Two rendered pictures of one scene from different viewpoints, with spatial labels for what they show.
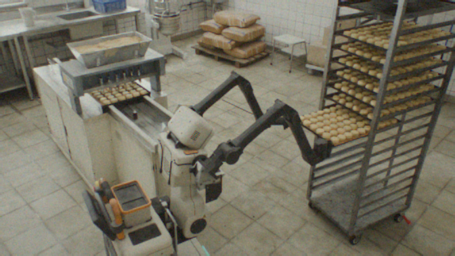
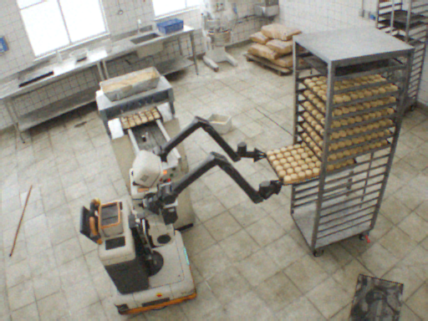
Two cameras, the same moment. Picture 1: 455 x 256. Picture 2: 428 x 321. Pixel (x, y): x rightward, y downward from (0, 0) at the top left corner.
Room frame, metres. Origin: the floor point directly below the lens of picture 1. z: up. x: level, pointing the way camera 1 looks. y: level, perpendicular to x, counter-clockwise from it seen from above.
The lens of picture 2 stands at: (0.26, -0.84, 2.55)
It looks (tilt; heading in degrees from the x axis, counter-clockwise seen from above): 38 degrees down; 22
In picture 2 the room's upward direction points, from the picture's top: 10 degrees counter-clockwise
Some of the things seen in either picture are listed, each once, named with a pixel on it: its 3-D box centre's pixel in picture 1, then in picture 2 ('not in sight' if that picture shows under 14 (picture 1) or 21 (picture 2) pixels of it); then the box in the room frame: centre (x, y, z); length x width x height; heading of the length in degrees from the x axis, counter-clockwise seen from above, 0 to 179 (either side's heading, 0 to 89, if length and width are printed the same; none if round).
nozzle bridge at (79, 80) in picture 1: (116, 80); (136, 106); (2.86, 0.83, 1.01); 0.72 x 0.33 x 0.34; 127
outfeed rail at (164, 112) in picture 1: (128, 87); (150, 109); (3.04, 0.78, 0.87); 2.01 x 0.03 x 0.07; 37
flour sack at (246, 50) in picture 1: (246, 47); (290, 57); (6.16, -0.43, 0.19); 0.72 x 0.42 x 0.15; 139
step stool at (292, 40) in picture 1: (290, 51); not in sight; (5.83, -1.11, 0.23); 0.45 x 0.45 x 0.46; 37
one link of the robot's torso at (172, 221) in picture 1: (179, 216); (156, 227); (1.74, 0.25, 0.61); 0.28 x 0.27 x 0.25; 29
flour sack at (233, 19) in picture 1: (235, 18); (280, 32); (6.34, -0.26, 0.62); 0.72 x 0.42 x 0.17; 51
